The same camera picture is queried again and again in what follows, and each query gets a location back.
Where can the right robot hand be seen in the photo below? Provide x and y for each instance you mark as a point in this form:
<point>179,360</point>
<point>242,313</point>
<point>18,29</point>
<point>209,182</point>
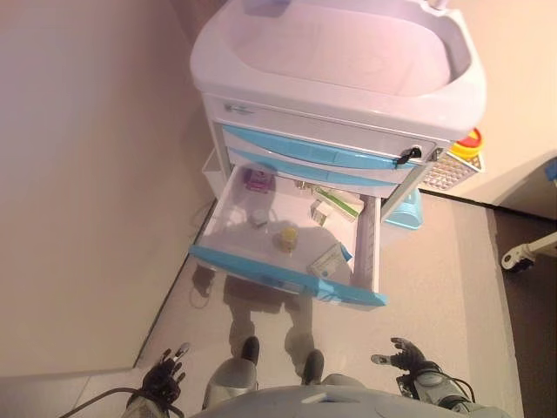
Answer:
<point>409,359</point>

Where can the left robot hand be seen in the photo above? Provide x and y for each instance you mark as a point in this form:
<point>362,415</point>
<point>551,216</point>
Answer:
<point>163,379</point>

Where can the blue-front drawer with medicines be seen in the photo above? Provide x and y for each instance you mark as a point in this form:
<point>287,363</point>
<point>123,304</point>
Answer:
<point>270,272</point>

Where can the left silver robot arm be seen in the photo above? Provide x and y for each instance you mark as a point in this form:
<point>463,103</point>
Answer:
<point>143,407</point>

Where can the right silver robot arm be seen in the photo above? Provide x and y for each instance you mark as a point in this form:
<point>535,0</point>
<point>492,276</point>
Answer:
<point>439,385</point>

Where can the blue and white medicine box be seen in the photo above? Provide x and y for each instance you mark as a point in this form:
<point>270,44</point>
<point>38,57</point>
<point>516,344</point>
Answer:
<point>328,261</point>

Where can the small white medicine box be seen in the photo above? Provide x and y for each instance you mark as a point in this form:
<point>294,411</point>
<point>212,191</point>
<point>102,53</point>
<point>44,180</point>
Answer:
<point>321,214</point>

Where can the green and white medicine box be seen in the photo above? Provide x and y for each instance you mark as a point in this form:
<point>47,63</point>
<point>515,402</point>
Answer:
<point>341,202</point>

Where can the purple medicine box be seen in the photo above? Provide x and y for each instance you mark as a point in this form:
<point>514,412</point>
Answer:
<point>256,180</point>

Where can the tall blue-front cart drawer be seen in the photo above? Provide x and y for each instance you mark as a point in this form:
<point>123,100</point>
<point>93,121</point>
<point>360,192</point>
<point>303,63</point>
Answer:
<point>304,146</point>

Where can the grey robot torso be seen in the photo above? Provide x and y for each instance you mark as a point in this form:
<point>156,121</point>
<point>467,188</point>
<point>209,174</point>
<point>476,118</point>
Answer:
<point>326,405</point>

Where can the right robot leg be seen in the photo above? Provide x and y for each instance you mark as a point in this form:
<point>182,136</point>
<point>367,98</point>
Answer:
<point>313,366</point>

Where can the waste bin with blue lid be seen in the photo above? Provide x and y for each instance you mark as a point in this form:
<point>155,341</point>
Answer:
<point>404,213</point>

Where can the bed caster wheel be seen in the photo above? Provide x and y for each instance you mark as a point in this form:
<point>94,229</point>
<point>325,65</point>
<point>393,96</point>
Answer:
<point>518,261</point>

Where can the small white jar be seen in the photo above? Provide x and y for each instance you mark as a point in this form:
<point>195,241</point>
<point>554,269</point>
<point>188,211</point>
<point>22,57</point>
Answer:
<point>259,217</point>

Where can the black key tag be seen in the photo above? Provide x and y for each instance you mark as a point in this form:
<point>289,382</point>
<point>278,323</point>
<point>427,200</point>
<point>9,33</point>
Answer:
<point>409,156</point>

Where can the white hospital bed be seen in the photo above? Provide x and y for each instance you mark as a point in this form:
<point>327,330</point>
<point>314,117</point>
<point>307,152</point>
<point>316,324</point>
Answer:
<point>531,187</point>

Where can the yellow sharps container red lid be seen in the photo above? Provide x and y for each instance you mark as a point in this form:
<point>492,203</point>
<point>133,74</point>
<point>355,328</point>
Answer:
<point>467,146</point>

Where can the blue bed corner bumper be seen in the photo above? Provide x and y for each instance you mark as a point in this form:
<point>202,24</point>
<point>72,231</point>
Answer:
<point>552,172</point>

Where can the white medical cart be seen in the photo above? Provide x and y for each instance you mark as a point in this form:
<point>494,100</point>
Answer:
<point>330,52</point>

